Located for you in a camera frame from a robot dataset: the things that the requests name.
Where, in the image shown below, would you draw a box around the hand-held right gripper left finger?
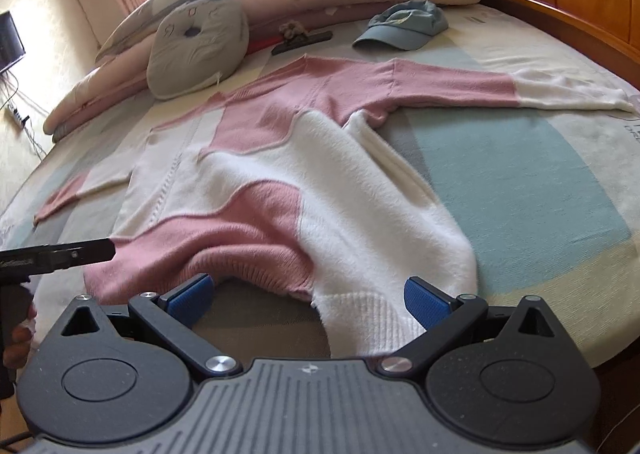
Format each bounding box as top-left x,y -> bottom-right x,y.
60,273 -> 243,378

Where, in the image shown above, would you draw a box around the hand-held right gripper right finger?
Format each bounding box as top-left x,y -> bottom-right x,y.
375,276 -> 572,378

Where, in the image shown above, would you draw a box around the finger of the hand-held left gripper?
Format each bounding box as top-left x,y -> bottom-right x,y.
29,236 -> 118,278

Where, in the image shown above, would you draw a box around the pink and white knit sweater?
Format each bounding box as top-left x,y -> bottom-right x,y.
34,56 -> 638,357

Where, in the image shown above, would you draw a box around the person's left hand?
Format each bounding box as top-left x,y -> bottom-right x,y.
4,303 -> 39,370

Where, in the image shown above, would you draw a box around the black flat television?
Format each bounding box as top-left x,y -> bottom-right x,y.
0,11 -> 26,75

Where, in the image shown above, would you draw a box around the grey cat face cushion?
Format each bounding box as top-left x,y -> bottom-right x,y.
146,0 -> 250,101

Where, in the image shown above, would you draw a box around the red flat object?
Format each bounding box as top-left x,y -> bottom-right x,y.
247,36 -> 281,54

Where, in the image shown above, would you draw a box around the blue denim cap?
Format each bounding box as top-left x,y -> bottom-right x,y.
351,0 -> 449,52

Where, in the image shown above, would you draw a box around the black phone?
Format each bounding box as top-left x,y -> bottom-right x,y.
271,31 -> 334,56

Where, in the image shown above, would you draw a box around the wall power cables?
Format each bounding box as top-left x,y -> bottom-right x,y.
0,74 -> 46,155

